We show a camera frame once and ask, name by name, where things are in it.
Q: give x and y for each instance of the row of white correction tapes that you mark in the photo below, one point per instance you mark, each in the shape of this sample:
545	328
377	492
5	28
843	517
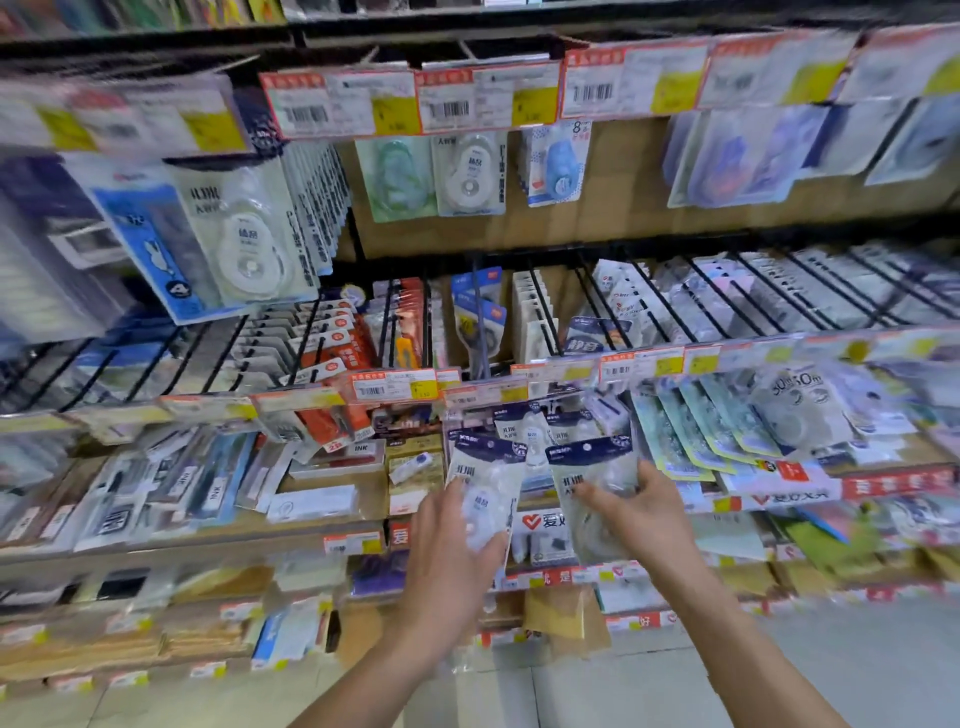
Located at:
247	247

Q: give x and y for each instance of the stacks of brown envelopes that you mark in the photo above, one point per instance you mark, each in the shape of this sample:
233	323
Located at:
97	645

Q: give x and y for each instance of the pile of pen packets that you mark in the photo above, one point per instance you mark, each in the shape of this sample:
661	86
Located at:
150	487

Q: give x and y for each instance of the pile of white correction tapes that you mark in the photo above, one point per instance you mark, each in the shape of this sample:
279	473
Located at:
525	431

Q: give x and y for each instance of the dark blue card packet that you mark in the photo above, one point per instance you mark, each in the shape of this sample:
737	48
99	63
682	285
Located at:
90	240

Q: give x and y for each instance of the gold box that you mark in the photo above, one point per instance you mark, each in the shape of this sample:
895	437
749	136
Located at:
416	495

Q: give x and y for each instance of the row of blue white packets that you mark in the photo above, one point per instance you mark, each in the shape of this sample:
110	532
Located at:
127	360

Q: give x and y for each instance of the row of orange price tags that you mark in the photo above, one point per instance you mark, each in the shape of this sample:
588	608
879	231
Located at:
480	97
390	386

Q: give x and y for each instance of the white ink box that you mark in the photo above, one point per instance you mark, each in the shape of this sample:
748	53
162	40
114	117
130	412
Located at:
337	457

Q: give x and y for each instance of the white index tab packet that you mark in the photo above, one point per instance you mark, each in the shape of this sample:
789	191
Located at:
45	285

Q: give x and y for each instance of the bunch of blue correction tapes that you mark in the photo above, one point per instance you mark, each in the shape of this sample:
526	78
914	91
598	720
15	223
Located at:
559	165

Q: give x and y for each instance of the blue white card packet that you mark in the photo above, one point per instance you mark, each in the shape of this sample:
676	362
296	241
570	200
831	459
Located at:
289	634

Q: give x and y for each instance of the green correction tape packet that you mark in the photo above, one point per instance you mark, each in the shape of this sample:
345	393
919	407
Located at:
394	180

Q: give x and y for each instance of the white flat box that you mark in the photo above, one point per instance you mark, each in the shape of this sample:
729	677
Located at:
311	504

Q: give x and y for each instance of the row of white card packets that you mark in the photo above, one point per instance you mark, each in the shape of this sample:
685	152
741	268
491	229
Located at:
532	315

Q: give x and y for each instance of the blue scissors packets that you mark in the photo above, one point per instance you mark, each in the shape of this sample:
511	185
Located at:
480	315

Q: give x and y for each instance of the small white blue device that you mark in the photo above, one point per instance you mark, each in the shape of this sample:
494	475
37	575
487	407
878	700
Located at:
411	468

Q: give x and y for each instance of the person's right forearm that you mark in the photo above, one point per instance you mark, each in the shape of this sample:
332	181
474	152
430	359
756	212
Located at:
750	660

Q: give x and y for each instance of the row of colourful toy packets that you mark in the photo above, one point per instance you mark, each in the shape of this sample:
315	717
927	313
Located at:
135	15

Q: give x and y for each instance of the rows of grey white packets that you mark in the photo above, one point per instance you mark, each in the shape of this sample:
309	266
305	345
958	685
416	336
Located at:
787	292

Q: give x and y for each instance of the blue ruler packet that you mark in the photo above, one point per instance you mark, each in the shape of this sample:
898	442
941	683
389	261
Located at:
142	232

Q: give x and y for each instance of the red shelf label strip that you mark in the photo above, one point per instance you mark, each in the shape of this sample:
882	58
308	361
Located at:
892	486

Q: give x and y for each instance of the dark purple packet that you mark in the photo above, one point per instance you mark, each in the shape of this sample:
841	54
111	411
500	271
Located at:
379	574

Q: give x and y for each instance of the white correction tape packet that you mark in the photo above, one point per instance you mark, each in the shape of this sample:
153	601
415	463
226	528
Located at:
469	176
487	465
592	465

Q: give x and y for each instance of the pile of teal packets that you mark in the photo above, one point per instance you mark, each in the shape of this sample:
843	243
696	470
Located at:
697	427

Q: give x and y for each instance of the person's left hand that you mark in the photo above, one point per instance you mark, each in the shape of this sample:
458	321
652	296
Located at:
442	585

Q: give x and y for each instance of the person's right hand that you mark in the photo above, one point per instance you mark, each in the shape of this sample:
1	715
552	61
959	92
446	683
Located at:
652	532

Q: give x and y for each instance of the row of white red packets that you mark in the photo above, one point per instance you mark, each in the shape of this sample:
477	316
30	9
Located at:
322	345

